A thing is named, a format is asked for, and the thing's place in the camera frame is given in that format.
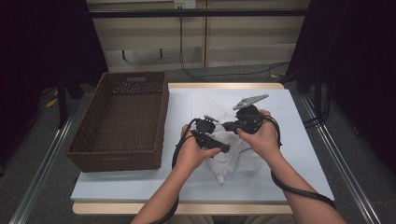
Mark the black metal stand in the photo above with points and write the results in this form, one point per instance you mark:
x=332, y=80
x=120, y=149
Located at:
x=317, y=93
x=62, y=105

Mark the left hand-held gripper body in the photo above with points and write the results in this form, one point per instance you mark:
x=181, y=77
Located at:
x=204, y=127

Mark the metal floor rail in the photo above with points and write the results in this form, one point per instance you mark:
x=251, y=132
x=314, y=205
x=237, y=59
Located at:
x=40, y=174
x=342, y=174

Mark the white garment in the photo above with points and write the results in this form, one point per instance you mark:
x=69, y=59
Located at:
x=224, y=165

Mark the white wall socket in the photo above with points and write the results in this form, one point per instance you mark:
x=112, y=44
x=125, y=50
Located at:
x=184, y=3

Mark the black horizontal bar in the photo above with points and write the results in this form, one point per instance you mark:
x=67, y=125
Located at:
x=186, y=12

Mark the brown woven basket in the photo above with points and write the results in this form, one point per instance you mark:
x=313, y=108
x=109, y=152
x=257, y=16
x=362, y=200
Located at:
x=124, y=124

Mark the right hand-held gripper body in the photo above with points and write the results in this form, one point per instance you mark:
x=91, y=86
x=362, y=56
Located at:
x=250, y=119

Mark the dark curtain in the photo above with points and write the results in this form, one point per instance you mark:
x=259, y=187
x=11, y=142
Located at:
x=37, y=62
x=358, y=77

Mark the person's left hand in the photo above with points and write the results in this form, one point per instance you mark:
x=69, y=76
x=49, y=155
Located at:
x=190, y=154

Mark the white mesh laundry bag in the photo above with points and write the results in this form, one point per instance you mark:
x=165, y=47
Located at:
x=205, y=105

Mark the light blue table mat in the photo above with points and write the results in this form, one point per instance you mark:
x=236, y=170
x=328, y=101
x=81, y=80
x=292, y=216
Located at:
x=292, y=105

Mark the yellow floor tape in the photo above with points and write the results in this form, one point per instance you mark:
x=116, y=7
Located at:
x=51, y=102

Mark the wooden table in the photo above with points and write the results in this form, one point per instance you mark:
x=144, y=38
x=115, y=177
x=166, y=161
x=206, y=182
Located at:
x=218, y=85

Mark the person's right hand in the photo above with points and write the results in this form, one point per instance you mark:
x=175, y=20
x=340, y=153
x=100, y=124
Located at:
x=264, y=140

